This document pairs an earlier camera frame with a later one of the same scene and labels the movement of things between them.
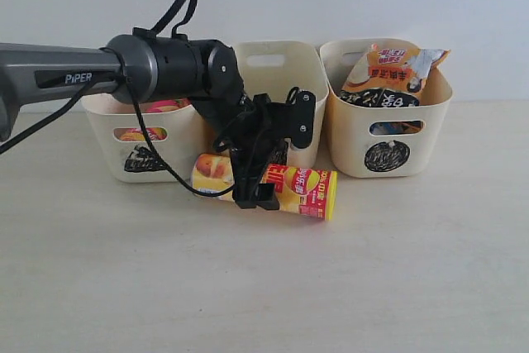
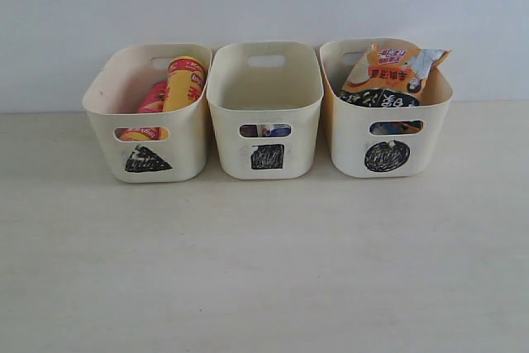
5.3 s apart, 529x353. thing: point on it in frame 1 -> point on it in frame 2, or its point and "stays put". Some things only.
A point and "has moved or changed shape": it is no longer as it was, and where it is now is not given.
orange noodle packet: [388, 77] stays put
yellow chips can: [306, 191] has moved or changed shape
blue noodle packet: [396, 127] stays put
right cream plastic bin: [390, 141] stays put
